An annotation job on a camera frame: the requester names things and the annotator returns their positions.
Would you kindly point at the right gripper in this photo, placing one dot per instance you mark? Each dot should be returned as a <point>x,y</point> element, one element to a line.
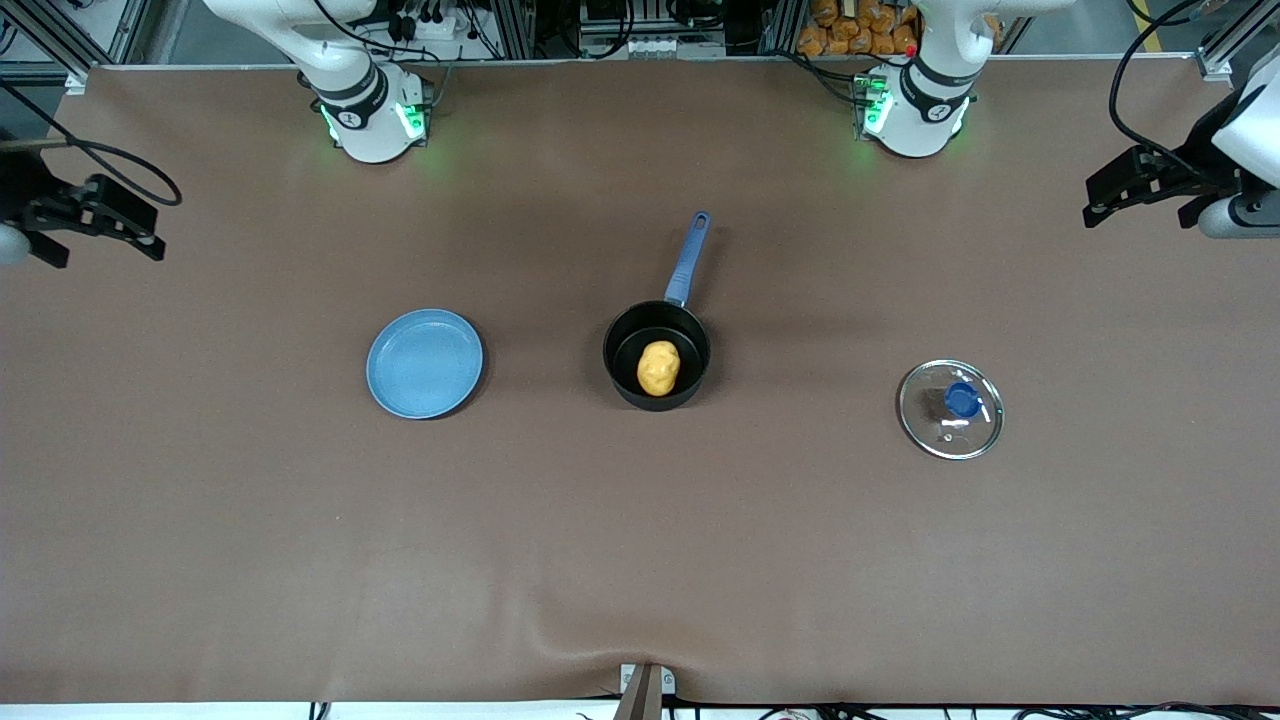
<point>22,187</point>

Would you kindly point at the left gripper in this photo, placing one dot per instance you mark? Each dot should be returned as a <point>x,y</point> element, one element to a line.
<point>1196,163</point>

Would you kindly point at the glass lid with blue knob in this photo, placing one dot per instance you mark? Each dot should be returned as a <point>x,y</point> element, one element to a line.
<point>935,420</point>

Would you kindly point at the yellow potato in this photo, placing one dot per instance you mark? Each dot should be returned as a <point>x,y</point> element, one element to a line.
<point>658,368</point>

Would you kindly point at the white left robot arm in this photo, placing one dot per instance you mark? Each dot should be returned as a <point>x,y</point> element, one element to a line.
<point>925,100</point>

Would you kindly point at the orange packaged goods pile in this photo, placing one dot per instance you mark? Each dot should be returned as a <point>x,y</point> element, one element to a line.
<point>850,30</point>

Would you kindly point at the blue round plate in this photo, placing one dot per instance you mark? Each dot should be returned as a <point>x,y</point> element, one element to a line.
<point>425,365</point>

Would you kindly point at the white power strip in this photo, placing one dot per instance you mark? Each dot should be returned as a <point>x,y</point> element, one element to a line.
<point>435,25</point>

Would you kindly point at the white terminal block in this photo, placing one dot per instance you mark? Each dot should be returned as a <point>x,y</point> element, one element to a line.
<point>640,46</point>

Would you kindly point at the aluminium frame profile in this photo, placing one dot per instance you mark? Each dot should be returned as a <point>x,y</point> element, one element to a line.
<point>60,40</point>
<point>1215,65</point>

